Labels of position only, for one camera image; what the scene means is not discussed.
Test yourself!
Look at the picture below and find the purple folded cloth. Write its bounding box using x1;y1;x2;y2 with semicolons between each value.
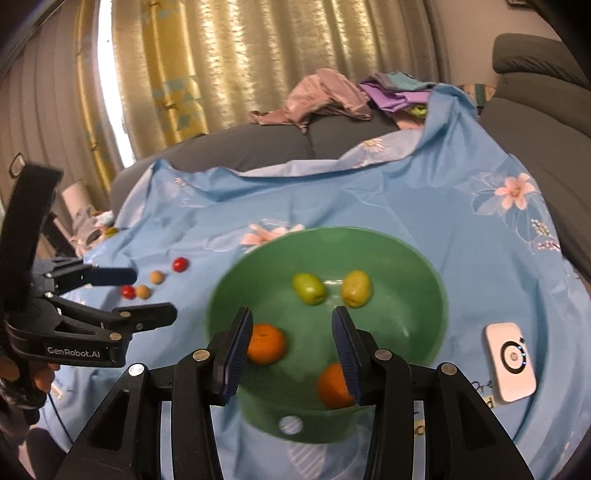
359;71;439;114

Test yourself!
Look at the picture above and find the white pocket device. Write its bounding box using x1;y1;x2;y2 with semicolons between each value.
481;322;537;403

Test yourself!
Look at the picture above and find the beige shiny curtain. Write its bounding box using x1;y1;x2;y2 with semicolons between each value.
111;0;451;139

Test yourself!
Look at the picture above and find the grey sofa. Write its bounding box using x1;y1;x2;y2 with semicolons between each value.
108;32;591;324

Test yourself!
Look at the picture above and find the yellow-green jujube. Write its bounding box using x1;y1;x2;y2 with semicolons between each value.
342;270;372;308

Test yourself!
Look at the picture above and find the patterned pillow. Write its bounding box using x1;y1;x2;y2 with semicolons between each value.
457;83;492;110

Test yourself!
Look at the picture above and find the green jujube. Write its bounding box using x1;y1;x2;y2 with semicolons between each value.
292;272;327;305

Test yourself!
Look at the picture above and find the orange mandarin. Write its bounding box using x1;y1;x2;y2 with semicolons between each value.
246;323;287;366
317;362;356;410

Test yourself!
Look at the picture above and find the person's left hand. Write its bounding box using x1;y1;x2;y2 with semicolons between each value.
0;354;60;394

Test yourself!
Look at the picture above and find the yellow patterned curtain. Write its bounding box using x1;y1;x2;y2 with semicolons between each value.
76;0;206;185

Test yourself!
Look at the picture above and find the black cable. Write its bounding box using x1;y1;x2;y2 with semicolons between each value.
48;394;72;446

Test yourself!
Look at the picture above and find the pink crumpled cloth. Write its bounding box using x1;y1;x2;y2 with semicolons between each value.
249;68;372;134

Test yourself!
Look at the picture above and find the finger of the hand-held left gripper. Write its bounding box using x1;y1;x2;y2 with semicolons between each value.
34;259;138;293
46;298;178;340

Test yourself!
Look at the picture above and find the green plastic bowl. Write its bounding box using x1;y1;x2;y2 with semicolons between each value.
205;226;450;445

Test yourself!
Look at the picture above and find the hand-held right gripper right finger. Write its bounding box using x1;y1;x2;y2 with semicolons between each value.
332;305;536;480

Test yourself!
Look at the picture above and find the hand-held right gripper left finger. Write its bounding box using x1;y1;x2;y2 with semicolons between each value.
55;307;254;480

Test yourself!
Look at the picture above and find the blue floral bed sheet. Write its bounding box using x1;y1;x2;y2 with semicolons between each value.
46;83;591;480

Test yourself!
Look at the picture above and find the cloth clutter pile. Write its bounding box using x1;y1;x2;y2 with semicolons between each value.
58;180;118;252

